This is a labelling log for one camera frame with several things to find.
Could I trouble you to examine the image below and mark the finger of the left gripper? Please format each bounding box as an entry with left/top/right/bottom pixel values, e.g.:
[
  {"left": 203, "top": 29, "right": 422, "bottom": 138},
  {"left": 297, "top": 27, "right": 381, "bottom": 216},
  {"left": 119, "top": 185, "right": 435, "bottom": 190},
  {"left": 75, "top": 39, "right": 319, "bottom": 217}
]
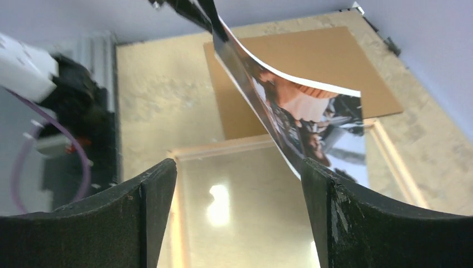
[{"left": 148, "top": 0, "right": 229, "bottom": 41}]

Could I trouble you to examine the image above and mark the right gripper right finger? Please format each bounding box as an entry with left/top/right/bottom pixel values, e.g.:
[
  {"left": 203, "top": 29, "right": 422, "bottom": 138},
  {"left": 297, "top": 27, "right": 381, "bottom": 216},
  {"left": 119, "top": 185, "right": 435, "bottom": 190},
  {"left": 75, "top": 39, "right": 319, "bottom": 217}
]
[{"left": 301, "top": 159, "right": 472, "bottom": 267}]

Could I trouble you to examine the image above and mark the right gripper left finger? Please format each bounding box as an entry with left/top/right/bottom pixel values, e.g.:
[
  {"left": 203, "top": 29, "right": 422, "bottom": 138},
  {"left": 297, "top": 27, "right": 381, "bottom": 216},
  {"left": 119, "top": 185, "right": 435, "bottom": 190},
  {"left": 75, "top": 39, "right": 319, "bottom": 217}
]
[{"left": 1, "top": 159, "right": 177, "bottom": 267}]

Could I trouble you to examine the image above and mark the clear acrylic sheet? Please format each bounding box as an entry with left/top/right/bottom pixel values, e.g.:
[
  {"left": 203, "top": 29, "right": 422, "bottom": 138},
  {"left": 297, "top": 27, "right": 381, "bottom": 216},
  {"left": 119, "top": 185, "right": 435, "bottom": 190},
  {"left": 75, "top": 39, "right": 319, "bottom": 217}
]
[{"left": 177, "top": 126, "right": 418, "bottom": 268}]

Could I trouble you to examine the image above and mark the picture frame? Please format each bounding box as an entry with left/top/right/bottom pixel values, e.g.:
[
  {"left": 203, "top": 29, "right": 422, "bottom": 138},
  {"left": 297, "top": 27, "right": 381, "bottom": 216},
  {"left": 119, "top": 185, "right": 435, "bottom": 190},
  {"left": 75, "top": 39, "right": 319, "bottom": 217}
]
[{"left": 167, "top": 118, "right": 430, "bottom": 267}]

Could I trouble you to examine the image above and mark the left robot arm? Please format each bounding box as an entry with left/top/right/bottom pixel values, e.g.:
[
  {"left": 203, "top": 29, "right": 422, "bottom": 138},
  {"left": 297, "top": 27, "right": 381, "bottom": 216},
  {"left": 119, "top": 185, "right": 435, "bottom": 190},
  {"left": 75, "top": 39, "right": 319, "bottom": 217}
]
[{"left": 1, "top": 34, "right": 107, "bottom": 150}]

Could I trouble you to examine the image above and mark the printed photo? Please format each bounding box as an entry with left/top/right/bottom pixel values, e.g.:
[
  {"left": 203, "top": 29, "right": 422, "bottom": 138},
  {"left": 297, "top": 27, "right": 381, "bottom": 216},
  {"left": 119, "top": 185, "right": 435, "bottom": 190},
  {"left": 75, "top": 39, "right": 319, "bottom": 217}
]
[{"left": 213, "top": 23, "right": 369, "bottom": 186}]

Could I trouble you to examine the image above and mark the brown backing board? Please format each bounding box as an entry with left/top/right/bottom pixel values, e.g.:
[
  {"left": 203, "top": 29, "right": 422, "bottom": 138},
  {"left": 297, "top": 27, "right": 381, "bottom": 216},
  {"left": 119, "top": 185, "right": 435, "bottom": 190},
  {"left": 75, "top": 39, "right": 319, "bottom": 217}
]
[{"left": 204, "top": 27, "right": 404, "bottom": 140}]

